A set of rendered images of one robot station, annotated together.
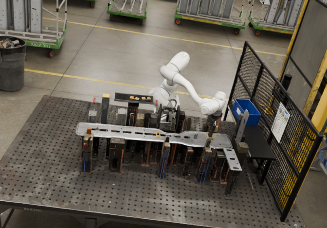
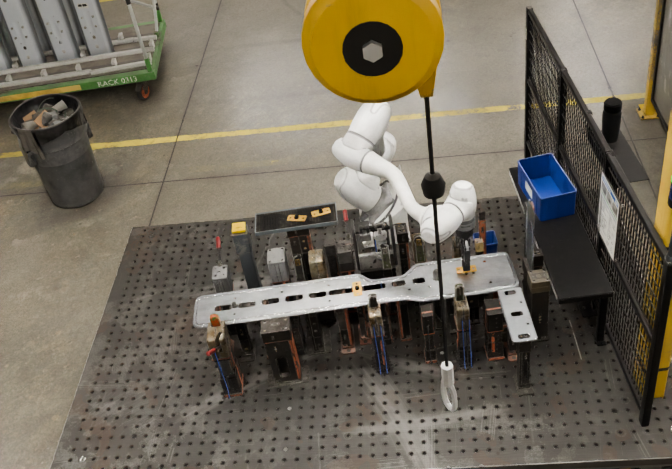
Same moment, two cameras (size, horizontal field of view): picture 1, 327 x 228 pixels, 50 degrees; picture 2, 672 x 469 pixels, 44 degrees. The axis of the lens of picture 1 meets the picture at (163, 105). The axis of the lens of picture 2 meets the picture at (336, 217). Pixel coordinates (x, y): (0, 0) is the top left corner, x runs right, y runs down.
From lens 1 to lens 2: 87 cm
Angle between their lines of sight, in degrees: 14
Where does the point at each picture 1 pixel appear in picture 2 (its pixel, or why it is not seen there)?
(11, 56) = (59, 141)
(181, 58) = (371, 115)
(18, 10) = (52, 17)
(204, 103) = (427, 220)
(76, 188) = (219, 431)
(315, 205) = not seen: outside the picture
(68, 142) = (193, 331)
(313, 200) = not seen: outside the picture
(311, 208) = not seen: outside the picture
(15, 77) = (79, 177)
